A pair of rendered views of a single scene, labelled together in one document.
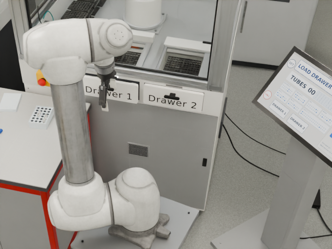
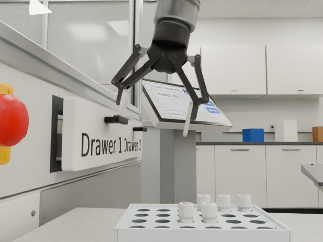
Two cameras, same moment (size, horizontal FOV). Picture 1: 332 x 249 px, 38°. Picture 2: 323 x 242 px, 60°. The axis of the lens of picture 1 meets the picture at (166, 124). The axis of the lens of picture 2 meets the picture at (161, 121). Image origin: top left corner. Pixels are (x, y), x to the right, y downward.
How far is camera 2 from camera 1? 2.46 m
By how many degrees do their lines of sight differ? 95
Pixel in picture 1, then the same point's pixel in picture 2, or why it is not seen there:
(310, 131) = (202, 115)
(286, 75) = (154, 94)
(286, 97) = (171, 105)
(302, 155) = (187, 158)
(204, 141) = not seen: hidden behind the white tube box
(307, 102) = (181, 102)
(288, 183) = (183, 199)
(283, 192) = not seen: hidden behind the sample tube
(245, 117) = not seen: outside the picture
